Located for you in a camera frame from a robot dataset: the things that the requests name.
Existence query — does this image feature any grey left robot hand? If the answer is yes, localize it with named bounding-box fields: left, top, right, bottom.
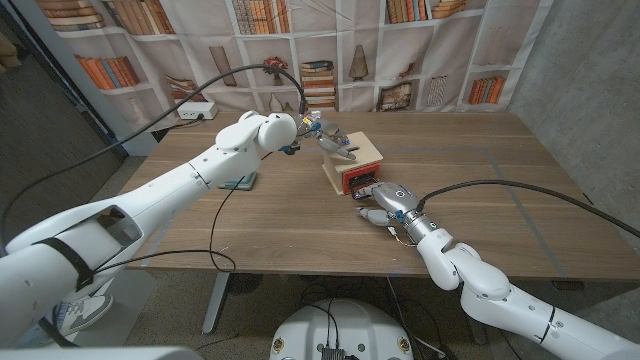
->
left=294, top=113, right=359, bottom=162

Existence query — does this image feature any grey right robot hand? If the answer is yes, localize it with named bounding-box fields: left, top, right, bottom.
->
left=355, top=182, right=441, bottom=244

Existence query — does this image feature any light wooden box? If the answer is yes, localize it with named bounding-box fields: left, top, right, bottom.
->
left=321, top=131, right=385, bottom=197

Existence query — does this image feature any red drawer with black handle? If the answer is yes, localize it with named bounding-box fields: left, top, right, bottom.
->
left=342, top=162, right=384, bottom=201

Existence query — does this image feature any grey-blue flat pad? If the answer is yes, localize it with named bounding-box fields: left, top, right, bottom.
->
left=218, top=171, right=259, bottom=192

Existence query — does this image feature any printed bookshelf backdrop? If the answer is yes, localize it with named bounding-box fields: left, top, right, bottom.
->
left=9, top=0, right=556, bottom=134

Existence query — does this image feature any white power strip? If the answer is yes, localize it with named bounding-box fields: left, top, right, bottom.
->
left=176, top=101, right=219, bottom=121

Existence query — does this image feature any white robot torso base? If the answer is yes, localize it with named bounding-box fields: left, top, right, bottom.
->
left=268, top=298, right=415, bottom=360

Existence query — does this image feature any grey metal table leg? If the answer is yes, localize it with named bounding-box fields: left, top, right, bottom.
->
left=202, top=272, right=231, bottom=335

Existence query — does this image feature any white floor platform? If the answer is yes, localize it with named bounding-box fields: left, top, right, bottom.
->
left=64, top=269, right=157, bottom=349

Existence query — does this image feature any grey white sneaker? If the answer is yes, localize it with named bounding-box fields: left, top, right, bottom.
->
left=52, top=293, right=114, bottom=337

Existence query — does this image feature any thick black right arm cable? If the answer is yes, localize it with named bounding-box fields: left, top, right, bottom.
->
left=417, top=179, right=640, bottom=239

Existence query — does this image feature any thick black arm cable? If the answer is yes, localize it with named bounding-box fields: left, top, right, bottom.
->
left=417, top=179, right=640, bottom=239
left=0, top=63, right=308, bottom=256

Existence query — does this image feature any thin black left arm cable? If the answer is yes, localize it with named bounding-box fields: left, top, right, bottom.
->
left=92, top=152, right=274, bottom=276

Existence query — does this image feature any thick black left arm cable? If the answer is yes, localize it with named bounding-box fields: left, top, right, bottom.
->
left=0, top=63, right=308, bottom=256

